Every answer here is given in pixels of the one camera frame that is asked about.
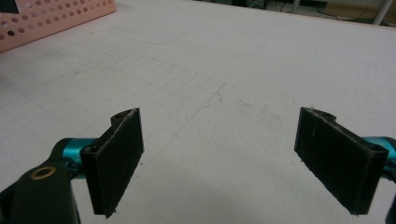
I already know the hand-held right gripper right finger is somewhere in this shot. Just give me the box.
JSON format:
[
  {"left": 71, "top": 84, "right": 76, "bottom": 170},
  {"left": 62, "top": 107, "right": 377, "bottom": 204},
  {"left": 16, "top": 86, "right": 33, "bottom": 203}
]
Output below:
[{"left": 293, "top": 106, "right": 390, "bottom": 217}]

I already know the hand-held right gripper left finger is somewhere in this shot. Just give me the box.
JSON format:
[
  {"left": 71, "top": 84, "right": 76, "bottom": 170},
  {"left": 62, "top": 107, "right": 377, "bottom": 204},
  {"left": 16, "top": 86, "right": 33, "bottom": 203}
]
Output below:
[{"left": 79, "top": 107, "right": 145, "bottom": 218}]

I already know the pink perforated plastic basket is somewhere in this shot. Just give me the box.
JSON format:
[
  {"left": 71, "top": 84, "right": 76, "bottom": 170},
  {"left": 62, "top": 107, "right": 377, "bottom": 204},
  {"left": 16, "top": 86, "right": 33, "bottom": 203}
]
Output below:
[{"left": 0, "top": 0, "right": 118, "bottom": 54}]

